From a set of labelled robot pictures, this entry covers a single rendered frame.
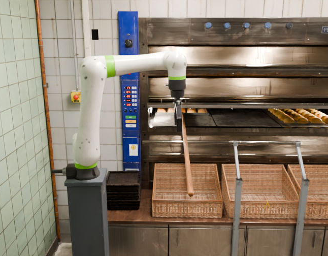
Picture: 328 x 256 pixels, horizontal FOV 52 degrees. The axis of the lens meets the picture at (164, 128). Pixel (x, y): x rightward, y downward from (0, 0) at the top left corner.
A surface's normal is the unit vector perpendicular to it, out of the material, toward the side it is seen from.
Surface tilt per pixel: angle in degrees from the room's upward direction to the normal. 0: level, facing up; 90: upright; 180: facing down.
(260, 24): 90
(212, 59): 70
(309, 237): 90
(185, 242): 90
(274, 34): 90
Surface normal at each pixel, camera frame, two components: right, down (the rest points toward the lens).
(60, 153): -0.02, 0.26
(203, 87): -0.02, -0.08
